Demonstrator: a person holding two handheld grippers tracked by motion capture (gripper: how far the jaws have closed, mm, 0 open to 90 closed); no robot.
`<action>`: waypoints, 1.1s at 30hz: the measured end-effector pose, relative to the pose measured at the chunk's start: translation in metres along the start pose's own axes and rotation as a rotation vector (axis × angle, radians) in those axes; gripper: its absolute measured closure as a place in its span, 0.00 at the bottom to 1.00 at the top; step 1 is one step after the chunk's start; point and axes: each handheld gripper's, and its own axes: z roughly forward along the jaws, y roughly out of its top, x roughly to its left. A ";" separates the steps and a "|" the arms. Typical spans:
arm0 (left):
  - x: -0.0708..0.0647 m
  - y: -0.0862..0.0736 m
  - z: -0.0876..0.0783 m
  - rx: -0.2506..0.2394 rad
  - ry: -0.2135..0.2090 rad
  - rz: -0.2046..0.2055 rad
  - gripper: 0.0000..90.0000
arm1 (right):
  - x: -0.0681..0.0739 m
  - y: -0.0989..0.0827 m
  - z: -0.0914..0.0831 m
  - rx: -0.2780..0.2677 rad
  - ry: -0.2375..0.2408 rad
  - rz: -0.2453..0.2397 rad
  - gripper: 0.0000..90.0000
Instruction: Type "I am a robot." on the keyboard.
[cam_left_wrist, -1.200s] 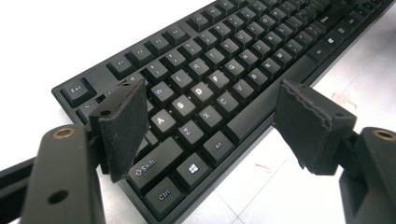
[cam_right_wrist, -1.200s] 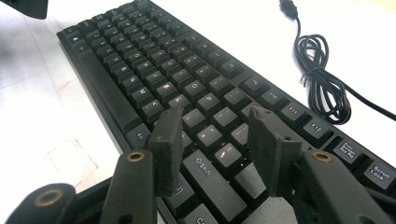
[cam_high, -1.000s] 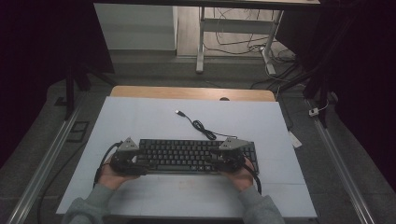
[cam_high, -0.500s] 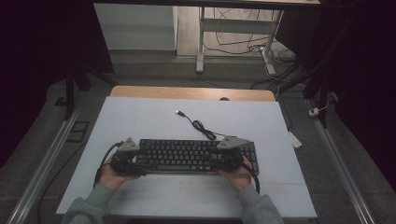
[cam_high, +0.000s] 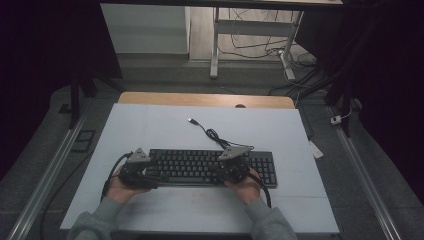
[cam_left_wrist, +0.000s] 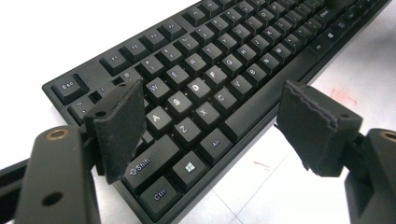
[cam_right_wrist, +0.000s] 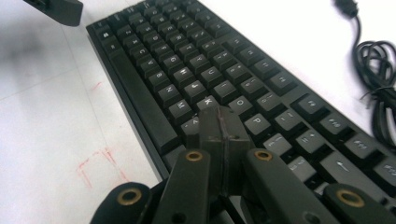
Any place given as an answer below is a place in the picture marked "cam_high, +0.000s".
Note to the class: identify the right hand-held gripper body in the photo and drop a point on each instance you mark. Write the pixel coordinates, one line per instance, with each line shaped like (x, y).
(233, 168)

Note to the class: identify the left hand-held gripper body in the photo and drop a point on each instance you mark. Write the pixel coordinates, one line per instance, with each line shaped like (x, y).
(135, 171)

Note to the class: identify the black computer keyboard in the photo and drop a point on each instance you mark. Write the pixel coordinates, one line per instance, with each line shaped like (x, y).
(186, 165)

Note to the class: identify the person's left hand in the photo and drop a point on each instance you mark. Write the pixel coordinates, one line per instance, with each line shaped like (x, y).
(118, 193)

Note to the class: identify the person's right hand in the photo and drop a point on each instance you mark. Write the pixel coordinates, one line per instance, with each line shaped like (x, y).
(248, 191)

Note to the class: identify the white paper tag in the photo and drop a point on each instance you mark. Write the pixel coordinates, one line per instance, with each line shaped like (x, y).
(316, 150)

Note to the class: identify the black metal stand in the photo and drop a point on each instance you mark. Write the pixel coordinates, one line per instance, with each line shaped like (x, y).
(75, 100)
(345, 100)

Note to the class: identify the small white adapter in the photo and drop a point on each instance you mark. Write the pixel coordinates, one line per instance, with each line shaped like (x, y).
(335, 120)

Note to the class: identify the white cabinet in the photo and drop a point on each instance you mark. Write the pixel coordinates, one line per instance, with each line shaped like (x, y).
(146, 30)

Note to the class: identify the black rectangular floor frame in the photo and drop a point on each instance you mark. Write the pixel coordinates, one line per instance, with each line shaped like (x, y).
(76, 141)

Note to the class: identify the metal floor rail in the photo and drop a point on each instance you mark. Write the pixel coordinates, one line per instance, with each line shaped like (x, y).
(366, 186)
(50, 180)

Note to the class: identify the white desk frame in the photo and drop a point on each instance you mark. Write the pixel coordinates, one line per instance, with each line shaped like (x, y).
(248, 28)

